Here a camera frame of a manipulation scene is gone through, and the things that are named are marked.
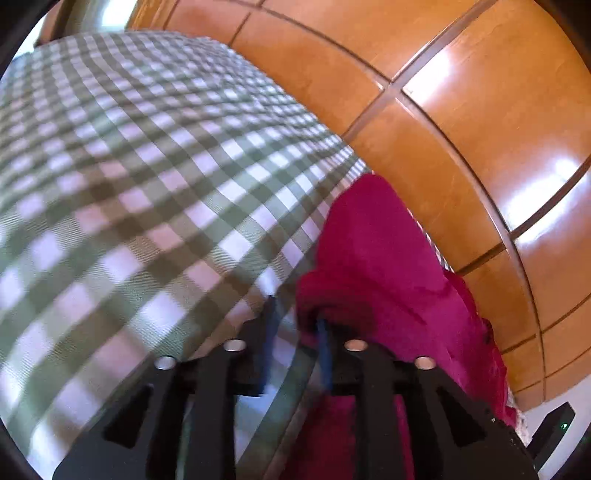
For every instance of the magenta small garment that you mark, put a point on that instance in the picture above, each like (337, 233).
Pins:
(383, 277)

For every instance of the green white checked bed sheet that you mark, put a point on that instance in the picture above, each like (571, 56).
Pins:
(138, 194)

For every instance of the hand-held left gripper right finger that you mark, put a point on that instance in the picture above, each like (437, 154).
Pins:
(324, 355)

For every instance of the wooden panelled wardrobe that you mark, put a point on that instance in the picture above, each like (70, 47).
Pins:
(438, 115)

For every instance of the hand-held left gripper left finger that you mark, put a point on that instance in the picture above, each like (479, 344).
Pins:
(270, 344)

